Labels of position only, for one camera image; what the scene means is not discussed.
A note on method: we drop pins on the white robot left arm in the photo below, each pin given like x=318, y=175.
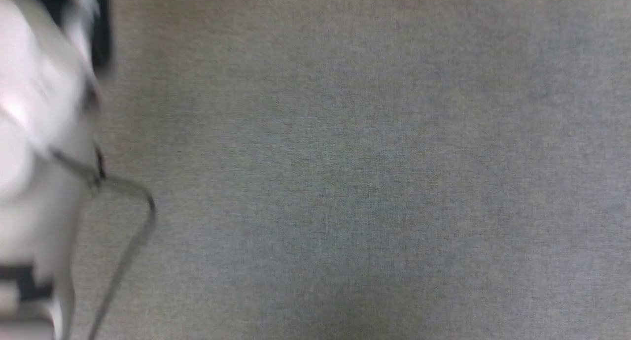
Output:
x=34, y=133

